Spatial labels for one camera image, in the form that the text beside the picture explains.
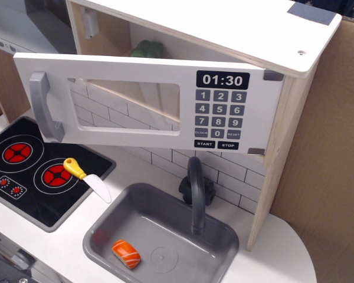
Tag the yellow handled toy knife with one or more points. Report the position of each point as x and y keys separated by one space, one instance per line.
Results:
x=72 y=166

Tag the brown cardboard panel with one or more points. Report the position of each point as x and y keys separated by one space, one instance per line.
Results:
x=315 y=195

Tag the grey tape patch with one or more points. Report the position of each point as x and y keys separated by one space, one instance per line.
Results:
x=311 y=13

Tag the orange salmon sushi toy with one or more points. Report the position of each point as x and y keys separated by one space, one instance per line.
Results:
x=126 y=253

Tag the grey range hood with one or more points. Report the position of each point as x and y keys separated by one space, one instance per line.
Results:
x=35 y=26

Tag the grey oven front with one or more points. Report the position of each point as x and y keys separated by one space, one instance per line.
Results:
x=16 y=265

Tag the dark grey toy faucet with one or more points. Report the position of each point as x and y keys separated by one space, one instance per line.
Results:
x=197 y=192

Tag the green toy vegetable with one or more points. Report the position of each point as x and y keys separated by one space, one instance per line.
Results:
x=148 y=49

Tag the grey toy sink basin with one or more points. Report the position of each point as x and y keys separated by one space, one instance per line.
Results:
x=158 y=226

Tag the black toy stove top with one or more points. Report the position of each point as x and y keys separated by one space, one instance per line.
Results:
x=33 y=180

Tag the white toy microwave door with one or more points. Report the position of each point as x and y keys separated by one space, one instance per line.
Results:
x=151 y=102

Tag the wooden microwave cabinet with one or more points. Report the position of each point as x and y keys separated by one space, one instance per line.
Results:
x=263 y=33

